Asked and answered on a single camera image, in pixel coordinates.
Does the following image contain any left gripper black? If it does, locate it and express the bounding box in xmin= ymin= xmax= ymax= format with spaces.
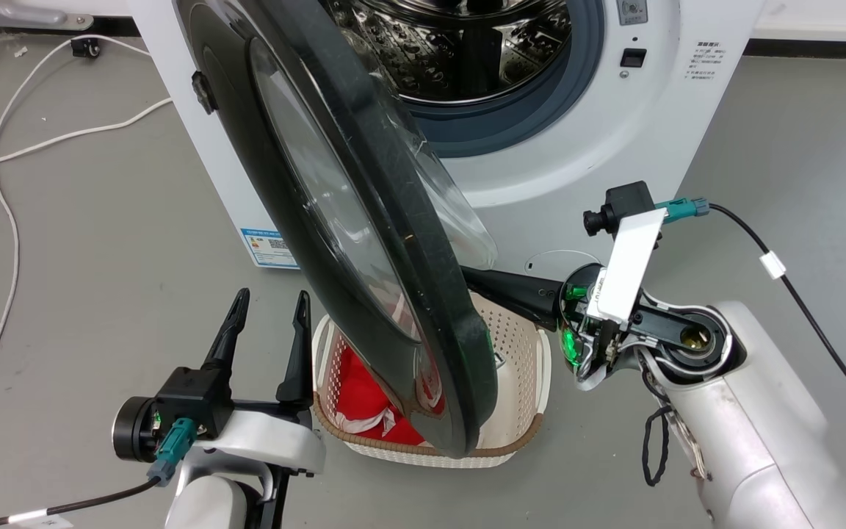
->
xmin=201 ymin=287 xmax=314 ymax=428

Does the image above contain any blue white energy label sticker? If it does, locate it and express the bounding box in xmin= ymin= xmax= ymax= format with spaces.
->
xmin=240 ymin=227 xmax=300 ymax=270

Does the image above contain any black door hinge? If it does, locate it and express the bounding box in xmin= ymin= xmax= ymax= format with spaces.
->
xmin=191 ymin=71 xmax=219 ymax=115

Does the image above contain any red garment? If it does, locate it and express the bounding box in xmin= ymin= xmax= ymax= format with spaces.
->
xmin=334 ymin=344 xmax=447 ymax=447

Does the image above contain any thick white floor cable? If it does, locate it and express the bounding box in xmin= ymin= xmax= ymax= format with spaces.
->
xmin=0 ymin=97 xmax=173 ymax=176

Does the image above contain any black camera cable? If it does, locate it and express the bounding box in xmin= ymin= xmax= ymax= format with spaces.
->
xmin=0 ymin=476 xmax=163 ymax=529
xmin=708 ymin=204 xmax=846 ymax=519

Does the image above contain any grey-blue rubber door gasket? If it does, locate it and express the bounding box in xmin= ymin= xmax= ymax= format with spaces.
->
xmin=394 ymin=0 xmax=606 ymax=159

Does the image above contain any grey curved floor fixture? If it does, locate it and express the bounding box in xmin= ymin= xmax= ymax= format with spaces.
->
xmin=0 ymin=0 xmax=95 ymax=32

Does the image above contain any black round washing machine door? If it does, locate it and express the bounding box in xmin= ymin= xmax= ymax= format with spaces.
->
xmin=173 ymin=0 xmax=501 ymax=458

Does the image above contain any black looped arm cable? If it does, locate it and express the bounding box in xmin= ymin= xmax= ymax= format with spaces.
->
xmin=641 ymin=406 xmax=672 ymax=488

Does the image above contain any steel washing machine drum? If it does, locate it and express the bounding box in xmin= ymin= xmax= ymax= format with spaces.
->
xmin=320 ymin=0 xmax=574 ymax=105

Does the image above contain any white front-load washing machine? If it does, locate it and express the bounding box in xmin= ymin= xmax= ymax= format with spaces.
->
xmin=127 ymin=0 xmax=765 ymax=296

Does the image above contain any right camera white bracket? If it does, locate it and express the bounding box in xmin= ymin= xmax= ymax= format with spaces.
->
xmin=585 ymin=207 xmax=668 ymax=325

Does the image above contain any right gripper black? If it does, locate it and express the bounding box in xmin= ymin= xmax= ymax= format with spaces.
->
xmin=460 ymin=262 xmax=682 ymax=392

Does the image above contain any white woven laundry basket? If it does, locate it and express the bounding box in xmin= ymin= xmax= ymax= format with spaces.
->
xmin=311 ymin=289 xmax=553 ymax=470

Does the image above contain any black right camera cable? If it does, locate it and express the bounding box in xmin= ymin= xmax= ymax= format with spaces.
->
xmin=708 ymin=204 xmax=846 ymax=519

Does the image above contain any thin white floor cable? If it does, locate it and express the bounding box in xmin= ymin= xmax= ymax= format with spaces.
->
xmin=0 ymin=33 xmax=152 ymax=425

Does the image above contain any black left camera cable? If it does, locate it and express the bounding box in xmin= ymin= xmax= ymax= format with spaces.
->
xmin=0 ymin=476 xmax=163 ymax=529

